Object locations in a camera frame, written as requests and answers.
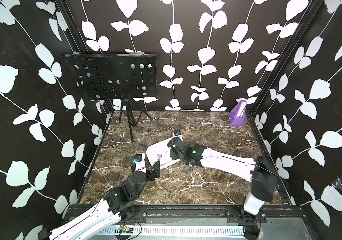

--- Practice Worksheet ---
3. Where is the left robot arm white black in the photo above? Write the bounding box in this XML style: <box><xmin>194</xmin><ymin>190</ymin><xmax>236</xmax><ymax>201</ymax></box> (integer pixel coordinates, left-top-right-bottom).
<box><xmin>38</xmin><ymin>161</ymin><xmax>160</xmax><ymax>240</ymax></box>

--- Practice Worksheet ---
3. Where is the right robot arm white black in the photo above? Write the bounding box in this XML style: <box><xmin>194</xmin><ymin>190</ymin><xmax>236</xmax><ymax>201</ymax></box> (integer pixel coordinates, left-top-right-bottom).
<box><xmin>167</xmin><ymin>137</ymin><xmax>277</xmax><ymax>216</ymax></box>

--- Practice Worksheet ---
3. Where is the white plastic storage tray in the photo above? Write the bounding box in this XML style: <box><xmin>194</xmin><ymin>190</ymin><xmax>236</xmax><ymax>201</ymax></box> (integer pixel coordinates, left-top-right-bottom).
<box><xmin>146</xmin><ymin>138</ymin><xmax>181</xmax><ymax>170</ymax></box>

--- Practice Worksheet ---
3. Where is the purple stapler box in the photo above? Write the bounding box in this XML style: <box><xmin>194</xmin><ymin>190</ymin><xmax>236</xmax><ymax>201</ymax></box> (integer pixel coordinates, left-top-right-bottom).
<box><xmin>229</xmin><ymin>100</ymin><xmax>247</xmax><ymax>126</ymax></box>

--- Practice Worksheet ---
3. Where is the black music stand tripod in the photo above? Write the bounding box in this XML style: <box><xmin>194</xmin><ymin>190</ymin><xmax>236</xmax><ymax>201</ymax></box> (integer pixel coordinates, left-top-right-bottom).
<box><xmin>119</xmin><ymin>99</ymin><xmax>154</xmax><ymax>143</ymax></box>

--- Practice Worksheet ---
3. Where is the black perforated music stand desk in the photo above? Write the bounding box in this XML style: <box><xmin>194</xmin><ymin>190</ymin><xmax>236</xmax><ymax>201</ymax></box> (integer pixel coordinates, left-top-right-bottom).
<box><xmin>61</xmin><ymin>54</ymin><xmax>157</xmax><ymax>100</ymax></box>

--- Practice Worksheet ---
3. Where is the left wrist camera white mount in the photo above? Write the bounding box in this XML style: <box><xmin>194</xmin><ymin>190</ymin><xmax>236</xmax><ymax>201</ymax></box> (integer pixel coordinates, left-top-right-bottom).
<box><xmin>131</xmin><ymin>153</ymin><xmax>147</xmax><ymax>173</ymax></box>

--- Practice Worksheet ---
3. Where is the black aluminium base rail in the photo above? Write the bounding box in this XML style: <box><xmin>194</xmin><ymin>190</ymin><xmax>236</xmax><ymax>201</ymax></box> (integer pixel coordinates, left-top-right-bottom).
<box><xmin>59</xmin><ymin>203</ymin><xmax>313</xmax><ymax>240</ymax></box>

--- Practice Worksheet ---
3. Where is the white ribbed cable duct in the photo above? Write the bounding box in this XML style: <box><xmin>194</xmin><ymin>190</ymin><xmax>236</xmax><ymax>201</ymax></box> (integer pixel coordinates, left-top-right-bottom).
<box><xmin>97</xmin><ymin>226</ymin><xmax>245</xmax><ymax>238</ymax></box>

